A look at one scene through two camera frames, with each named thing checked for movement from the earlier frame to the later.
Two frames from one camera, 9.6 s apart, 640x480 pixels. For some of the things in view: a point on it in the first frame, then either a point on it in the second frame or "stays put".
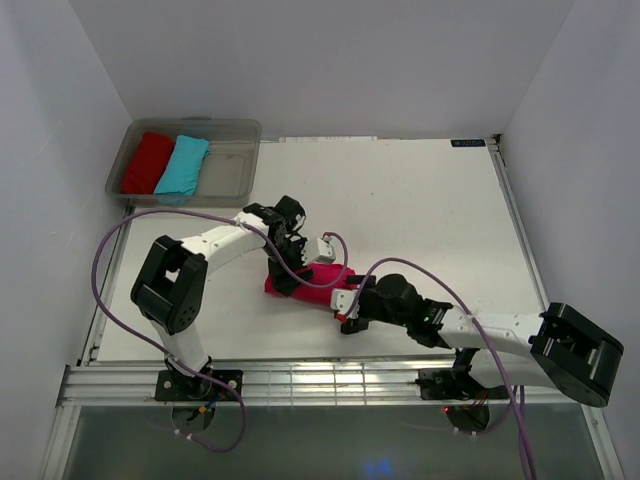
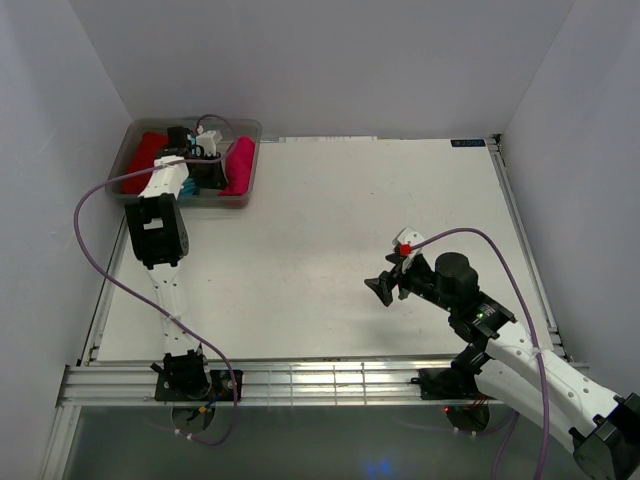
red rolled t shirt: [147, 163] stays put
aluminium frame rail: [314, 385] stays put
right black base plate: [454, 384] stays put
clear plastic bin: [185, 161] stays put
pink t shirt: [324, 273] → [238, 166]
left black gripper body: [291, 253] → [207, 175]
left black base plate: [171, 387] stays put
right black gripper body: [372, 308] → [420, 281]
